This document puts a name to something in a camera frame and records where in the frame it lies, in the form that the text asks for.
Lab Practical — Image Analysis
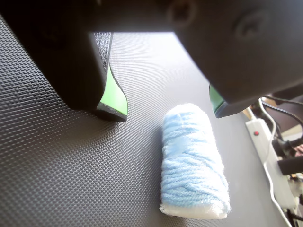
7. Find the white power strip red switch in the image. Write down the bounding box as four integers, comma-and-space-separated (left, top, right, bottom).
245, 118, 299, 210

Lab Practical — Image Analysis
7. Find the large dark grey mat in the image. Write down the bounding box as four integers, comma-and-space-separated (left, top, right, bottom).
0, 14, 289, 227

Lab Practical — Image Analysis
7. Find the black power plug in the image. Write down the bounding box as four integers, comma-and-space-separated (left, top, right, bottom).
272, 139, 296, 156
278, 156, 303, 176

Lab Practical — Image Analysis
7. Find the thin black cable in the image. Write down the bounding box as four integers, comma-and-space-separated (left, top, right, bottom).
261, 94, 303, 128

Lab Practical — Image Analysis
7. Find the blue yarn foam block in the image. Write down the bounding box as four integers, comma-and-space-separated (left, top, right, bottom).
160, 103, 232, 219

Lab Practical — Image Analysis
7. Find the thin white cable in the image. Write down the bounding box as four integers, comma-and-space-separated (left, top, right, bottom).
257, 96, 296, 227

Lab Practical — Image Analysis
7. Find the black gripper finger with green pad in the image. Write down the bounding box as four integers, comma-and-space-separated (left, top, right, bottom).
170, 0, 303, 119
0, 0, 129, 122

